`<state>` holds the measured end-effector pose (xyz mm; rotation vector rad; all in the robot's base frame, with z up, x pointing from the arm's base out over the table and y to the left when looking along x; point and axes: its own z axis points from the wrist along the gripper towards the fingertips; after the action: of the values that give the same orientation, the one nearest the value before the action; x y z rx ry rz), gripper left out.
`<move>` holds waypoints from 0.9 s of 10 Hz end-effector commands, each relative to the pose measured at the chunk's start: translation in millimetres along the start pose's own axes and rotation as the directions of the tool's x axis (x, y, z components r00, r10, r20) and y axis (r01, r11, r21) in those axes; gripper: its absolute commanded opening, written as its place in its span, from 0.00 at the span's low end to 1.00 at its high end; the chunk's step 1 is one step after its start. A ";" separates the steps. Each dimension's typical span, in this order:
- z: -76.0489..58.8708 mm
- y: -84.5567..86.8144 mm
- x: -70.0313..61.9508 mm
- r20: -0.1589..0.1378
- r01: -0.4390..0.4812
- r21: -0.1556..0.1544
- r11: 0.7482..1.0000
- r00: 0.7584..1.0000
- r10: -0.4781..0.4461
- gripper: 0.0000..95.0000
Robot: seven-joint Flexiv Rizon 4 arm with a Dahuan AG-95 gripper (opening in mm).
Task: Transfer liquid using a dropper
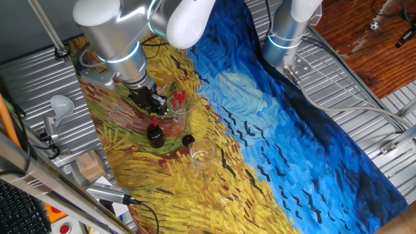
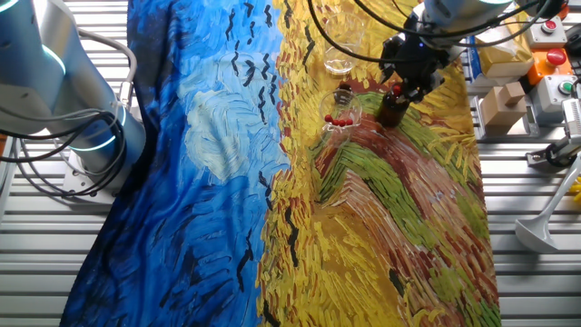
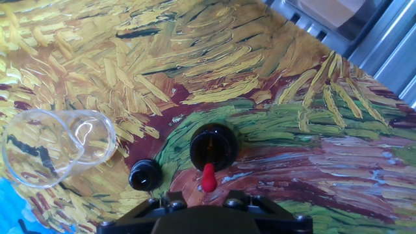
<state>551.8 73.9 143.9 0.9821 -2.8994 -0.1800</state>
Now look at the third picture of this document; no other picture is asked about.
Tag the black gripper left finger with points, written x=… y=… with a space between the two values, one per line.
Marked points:
x=133 y=217

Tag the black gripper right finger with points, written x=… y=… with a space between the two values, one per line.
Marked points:
x=279 y=219

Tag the red bulb glass dropper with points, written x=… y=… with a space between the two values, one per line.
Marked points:
x=209 y=180

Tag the clear beaker with liquid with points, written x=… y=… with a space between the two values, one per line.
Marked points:
x=39 y=152

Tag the black bottle cap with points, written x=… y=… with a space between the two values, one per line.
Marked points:
x=145 y=175

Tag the painted wheatfield print cloth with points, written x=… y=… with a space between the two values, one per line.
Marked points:
x=292 y=130

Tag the brown glass bottle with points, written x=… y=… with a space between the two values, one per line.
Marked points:
x=224 y=143

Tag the small cardboard box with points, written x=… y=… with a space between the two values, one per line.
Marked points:
x=331 y=11

